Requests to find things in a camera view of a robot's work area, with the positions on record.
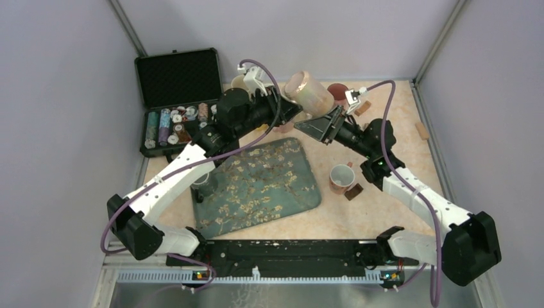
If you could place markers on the dark brown wooden block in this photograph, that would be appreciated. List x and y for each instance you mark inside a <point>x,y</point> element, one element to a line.
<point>353,192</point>

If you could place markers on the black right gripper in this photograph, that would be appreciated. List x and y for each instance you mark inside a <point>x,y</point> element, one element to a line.
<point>321,128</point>

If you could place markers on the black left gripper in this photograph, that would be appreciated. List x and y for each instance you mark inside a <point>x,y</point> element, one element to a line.
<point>288,109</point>

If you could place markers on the cream patterned mug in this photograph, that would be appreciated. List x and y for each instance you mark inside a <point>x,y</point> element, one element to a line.
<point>238,83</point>

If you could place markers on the light wooden block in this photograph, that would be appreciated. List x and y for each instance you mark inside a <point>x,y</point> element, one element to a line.
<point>422,131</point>

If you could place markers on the black upside-down mug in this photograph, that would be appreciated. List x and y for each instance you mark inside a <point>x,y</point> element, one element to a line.
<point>204,187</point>

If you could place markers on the black poker chip case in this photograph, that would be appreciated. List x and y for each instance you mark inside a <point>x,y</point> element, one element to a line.
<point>172,87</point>

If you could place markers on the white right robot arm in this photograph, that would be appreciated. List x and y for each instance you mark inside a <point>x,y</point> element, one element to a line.
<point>464,245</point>

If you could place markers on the red-bottomed glass mug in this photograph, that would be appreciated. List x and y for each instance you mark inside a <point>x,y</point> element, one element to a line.
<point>338,90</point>

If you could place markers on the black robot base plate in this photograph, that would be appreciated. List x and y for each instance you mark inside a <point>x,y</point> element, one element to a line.
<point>294,258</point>

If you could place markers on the teal floral serving tray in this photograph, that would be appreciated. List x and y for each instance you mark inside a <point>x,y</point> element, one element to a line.
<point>259,185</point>

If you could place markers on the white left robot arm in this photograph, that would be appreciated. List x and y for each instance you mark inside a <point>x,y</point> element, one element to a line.
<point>133,218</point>

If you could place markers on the light pink glass mug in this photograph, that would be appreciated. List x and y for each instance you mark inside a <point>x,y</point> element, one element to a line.
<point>309,93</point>

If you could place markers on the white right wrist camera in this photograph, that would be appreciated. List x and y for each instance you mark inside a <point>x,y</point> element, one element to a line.
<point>355,99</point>

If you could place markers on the terracotta upside-down mug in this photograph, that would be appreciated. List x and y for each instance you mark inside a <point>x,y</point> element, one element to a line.
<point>341,178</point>

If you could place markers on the pink upside-down mug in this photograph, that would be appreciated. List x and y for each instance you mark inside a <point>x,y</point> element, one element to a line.
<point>285,128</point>

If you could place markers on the curved brown wooden block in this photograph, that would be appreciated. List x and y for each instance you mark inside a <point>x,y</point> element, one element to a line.
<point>363,108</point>

